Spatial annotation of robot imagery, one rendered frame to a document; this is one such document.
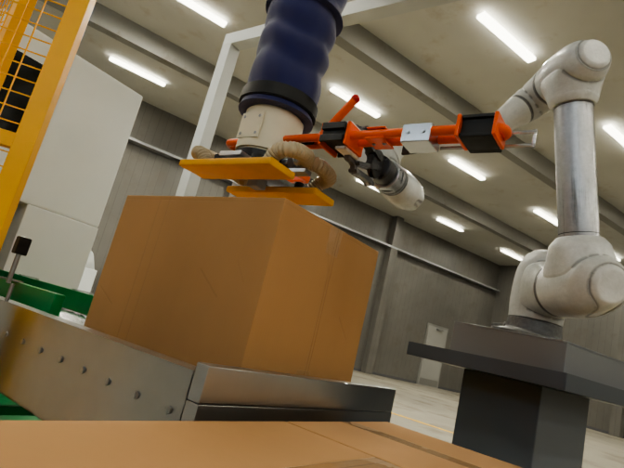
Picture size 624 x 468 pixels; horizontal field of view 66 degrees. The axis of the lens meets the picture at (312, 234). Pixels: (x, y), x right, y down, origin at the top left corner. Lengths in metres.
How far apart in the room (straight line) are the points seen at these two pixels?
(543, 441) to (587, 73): 0.97
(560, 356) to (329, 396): 0.60
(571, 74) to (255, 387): 1.16
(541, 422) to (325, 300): 0.67
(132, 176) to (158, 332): 11.57
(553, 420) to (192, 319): 0.98
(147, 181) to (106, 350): 11.78
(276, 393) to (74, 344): 0.43
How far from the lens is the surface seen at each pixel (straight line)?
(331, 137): 1.19
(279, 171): 1.17
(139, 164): 12.76
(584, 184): 1.47
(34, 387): 1.22
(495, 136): 1.04
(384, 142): 1.16
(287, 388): 0.97
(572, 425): 1.60
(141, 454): 0.54
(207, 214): 1.14
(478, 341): 1.50
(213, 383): 0.82
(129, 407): 0.94
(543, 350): 1.39
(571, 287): 1.37
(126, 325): 1.27
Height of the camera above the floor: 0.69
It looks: 12 degrees up
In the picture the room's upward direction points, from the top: 14 degrees clockwise
